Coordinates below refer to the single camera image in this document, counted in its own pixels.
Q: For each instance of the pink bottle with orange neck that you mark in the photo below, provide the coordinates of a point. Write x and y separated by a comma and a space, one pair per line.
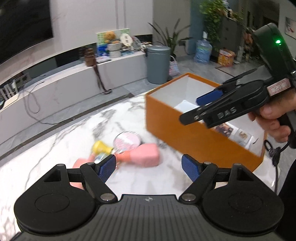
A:
143, 155

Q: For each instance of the printed cardboard carton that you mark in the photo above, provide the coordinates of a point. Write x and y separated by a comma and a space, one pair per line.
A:
226, 58

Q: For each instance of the blue water jug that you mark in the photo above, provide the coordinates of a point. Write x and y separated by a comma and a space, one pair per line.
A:
203, 51

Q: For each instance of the grey round trash bin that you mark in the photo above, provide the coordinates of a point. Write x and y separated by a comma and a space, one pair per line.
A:
158, 66

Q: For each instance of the orange cardboard box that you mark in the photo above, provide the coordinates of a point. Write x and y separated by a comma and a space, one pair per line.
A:
185, 136

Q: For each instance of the large black television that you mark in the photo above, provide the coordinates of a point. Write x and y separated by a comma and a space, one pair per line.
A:
23, 27

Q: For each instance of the long-leaved potted plant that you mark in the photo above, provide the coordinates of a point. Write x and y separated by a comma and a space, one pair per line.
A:
171, 39

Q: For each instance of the yellow bulb-shaped bottle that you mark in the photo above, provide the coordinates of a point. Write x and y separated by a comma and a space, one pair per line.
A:
100, 148

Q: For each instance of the blue tissue box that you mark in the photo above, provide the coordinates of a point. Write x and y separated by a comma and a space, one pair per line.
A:
101, 49

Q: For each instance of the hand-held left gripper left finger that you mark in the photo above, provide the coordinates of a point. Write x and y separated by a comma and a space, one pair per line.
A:
106, 168

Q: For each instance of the green printed poster card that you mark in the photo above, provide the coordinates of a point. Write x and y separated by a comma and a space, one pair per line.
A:
100, 38

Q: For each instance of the plain pink bottle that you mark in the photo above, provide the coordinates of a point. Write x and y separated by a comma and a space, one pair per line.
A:
77, 166

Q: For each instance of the pink plaid woven bag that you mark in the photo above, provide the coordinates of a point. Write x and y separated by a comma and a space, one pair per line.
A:
173, 67

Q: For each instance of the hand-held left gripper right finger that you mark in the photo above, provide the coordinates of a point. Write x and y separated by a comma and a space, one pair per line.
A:
190, 168

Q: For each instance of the trailing green pothos plant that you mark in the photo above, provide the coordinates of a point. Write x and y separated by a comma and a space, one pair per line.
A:
215, 16

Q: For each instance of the white router with antennas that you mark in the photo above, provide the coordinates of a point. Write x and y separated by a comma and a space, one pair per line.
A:
9, 91

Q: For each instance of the stack of grey round tins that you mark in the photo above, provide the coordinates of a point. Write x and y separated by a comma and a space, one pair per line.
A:
114, 49

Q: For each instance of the brown teddy bear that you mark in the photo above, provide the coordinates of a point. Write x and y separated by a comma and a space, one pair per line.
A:
109, 37

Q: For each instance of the person's right hand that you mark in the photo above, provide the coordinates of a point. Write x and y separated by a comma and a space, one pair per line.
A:
275, 120

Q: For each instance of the round pink compact mirror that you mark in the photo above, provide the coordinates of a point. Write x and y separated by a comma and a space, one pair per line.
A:
128, 140

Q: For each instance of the clear acrylic cube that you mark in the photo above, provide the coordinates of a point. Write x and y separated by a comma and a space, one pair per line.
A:
242, 138

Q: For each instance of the brown printed card box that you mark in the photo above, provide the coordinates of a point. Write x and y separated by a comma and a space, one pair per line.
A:
224, 129

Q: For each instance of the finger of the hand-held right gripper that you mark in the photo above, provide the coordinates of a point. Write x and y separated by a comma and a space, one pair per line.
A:
209, 97
219, 114

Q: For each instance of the round white hand fan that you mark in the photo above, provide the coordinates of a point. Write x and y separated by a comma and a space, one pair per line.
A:
126, 39

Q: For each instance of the white marble television console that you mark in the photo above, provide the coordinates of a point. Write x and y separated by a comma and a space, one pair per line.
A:
69, 90

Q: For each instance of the grey storage cabinet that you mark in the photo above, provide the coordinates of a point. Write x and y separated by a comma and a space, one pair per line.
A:
232, 34

